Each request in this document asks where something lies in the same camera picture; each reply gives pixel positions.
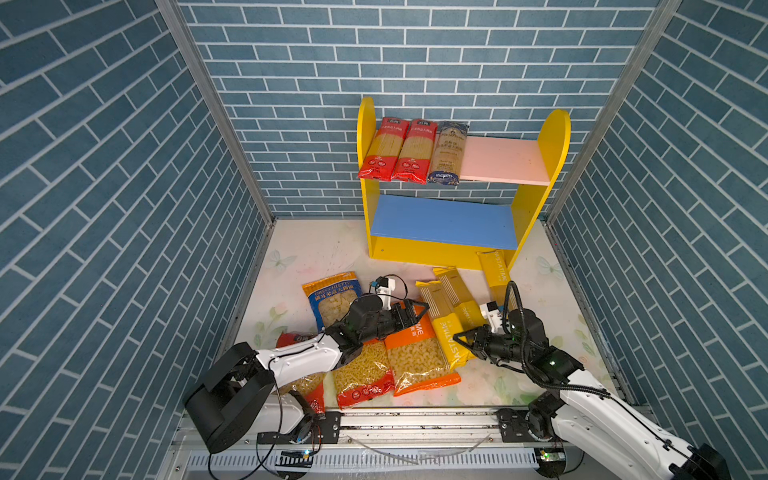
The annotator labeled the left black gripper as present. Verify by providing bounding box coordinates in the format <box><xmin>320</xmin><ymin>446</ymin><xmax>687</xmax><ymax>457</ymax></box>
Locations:
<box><xmin>358</xmin><ymin>299</ymin><xmax>429</xmax><ymax>345</ymax></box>

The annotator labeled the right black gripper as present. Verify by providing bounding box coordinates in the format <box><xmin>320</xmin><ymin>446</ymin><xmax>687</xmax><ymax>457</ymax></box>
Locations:
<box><xmin>452</xmin><ymin>323</ymin><xmax>530</xmax><ymax>366</ymax></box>

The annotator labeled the red spaghetti pack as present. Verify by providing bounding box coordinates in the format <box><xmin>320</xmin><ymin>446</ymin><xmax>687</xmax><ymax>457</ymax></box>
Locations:
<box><xmin>358</xmin><ymin>117</ymin><xmax>410</xmax><ymax>181</ymax></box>
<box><xmin>392</xmin><ymin>119</ymin><xmax>438</xmax><ymax>184</ymax></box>

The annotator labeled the dark blue spaghetti pack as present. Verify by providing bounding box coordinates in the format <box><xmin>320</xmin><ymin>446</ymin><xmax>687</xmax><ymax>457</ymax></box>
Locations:
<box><xmin>427</xmin><ymin>121</ymin><xmax>469</xmax><ymax>186</ymax></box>

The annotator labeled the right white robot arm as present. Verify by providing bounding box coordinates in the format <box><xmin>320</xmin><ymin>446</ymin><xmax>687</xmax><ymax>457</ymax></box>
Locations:
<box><xmin>453</xmin><ymin>309</ymin><xmax>731</xmax><ymax>479</ymax></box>

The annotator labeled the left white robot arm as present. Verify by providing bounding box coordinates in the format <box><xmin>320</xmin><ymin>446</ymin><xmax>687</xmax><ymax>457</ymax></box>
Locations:
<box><xmin>183</xmin><ymin>294</ymin><xmax>429</xmax><ymax>454</ymax></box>

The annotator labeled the yellow shelf with coloured boards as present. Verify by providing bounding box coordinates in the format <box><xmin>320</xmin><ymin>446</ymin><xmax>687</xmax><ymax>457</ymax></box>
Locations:
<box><xmin>357</xmin><ymin>97</ymin><xmax>571</xmax><ymax>270</ymax></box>

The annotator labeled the blue orecchiette pasta bag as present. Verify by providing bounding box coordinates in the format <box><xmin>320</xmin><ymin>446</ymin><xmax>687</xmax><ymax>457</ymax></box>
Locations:
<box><xmin>302</xmin><ymin>271</ymin><xmax>362</xmax><ymax>331</ymax></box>

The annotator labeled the yellow spaghetti pack upper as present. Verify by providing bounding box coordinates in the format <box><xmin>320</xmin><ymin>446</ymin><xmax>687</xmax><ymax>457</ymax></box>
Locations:
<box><xmin>433</xmin><ymin>267</ymin><xmax>487</xmax><ymax>330</ymax></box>

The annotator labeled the yellow Pastatime spaghetti pack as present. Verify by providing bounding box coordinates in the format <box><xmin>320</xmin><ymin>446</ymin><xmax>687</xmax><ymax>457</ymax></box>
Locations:
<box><xmin>416</xmin><ymin>280</ymin><xmax>469</xmax><ymax>370</ymax></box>

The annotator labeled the orange Pastatime macaroni bag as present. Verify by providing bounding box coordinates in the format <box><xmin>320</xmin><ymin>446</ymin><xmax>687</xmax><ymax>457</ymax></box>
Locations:
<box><xmin>384</xmin><ymin>320</ymin><xmax>461</xmax><ymax>397</ymax></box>

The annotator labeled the yellow spaghetti pack far right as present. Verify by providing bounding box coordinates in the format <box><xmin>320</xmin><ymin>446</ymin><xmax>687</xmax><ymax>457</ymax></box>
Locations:
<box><xmin>477</xmin><ymin>250</ymin><xmax>510</xmax><ymax>307</ymax></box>

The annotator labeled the red fusilli bag centre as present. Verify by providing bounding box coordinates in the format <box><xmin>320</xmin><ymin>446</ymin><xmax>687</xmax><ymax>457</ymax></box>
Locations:
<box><xmin>332</xmin><ymin>340</ymin><xmax>395</xmax><ymax>409</ymax></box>

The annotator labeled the red macaroni bag left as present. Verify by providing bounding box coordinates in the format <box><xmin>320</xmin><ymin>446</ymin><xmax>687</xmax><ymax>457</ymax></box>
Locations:
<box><xmin>276</xmin><ymin>332</ymin><xmax>326</xmax><ymax>415</ymax></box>

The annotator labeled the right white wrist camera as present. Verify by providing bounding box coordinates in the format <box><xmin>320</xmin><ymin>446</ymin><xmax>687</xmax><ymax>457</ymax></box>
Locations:
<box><xmin>479</xmin><ymin>301</ymin><xmax>503</xmax><ymax>333</ymax></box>

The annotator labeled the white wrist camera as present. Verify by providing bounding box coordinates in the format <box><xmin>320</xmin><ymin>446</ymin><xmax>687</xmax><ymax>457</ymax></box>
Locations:
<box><xmin>479</xmin><ymin>301</ymin><xmax>503</xmax><ymax>333</ymax></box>
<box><xmin>369</xmin><ymin>276</ymin><xmax>397</xmax><ymax>310</ymax></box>

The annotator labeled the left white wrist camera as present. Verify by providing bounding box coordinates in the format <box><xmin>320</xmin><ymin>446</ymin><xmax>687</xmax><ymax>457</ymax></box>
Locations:
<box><xmin>369</xmin><ymin>276</ymin><xmax>397</xmax><ymax>310</ymax></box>

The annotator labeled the aluminium mounting rail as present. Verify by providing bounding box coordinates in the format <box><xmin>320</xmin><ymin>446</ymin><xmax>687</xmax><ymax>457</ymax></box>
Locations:
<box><xmin>173</xmin><ymin>406</ymin><xmax>667</xmax><ymax>451</ymax></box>

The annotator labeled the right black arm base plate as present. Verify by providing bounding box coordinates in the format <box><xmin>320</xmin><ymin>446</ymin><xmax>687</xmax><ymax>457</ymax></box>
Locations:
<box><xmin>494</xmin><ymin>407</ymin><xmax>569</xmax><ymax>445</ymax></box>

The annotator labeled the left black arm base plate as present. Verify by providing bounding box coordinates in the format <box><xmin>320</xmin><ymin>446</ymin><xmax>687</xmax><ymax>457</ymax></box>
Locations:
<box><xmin>257</xmin><ymin>411</ymin><xmax>343</xmax><ymax>447</ymax></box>

